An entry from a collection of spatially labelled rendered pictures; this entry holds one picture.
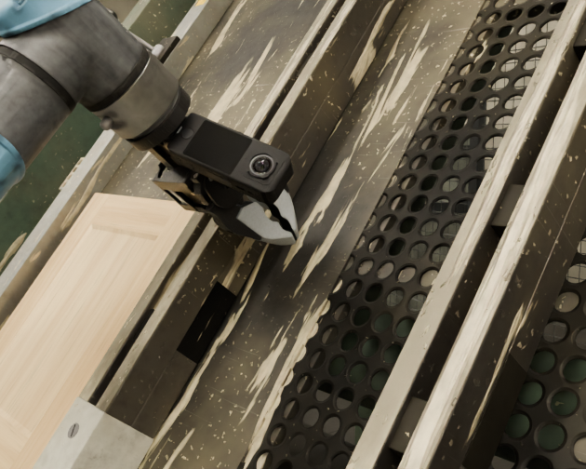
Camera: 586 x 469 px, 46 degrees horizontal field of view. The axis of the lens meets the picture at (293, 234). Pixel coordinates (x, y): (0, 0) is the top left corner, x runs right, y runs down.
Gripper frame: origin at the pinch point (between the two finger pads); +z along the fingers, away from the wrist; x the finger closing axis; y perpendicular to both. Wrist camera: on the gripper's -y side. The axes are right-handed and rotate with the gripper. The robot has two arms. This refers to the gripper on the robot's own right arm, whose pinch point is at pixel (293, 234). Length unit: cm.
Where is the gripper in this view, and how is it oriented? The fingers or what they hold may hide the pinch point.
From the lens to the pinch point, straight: 74.6
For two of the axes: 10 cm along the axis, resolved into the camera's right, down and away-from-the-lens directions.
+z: 5.8, 5.6, 5.9
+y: -6.7, -0.9, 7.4
